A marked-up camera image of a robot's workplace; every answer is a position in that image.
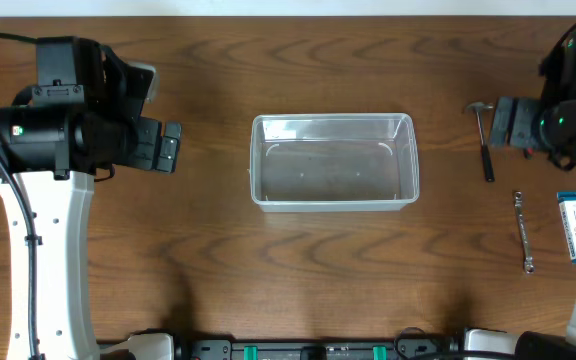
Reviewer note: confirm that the silver ring wrench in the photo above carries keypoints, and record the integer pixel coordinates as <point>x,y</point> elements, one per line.
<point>528,259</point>

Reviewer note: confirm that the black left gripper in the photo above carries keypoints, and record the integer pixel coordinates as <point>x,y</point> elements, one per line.
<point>147,143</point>

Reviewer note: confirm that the blue white screw box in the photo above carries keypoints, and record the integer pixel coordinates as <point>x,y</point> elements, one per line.
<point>567,207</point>

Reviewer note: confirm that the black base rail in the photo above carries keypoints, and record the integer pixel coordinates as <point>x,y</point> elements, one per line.
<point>406,347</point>

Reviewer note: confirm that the clear plastic container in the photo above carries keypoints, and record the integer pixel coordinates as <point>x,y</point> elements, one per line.
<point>333,162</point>

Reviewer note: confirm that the small steel hammer black grip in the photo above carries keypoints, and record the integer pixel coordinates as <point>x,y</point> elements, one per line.
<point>478,108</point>

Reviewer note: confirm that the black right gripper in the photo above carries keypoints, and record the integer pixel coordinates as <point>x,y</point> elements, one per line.
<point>518,133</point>

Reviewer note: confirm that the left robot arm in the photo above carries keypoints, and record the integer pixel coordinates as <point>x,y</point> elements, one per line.
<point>71,129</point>

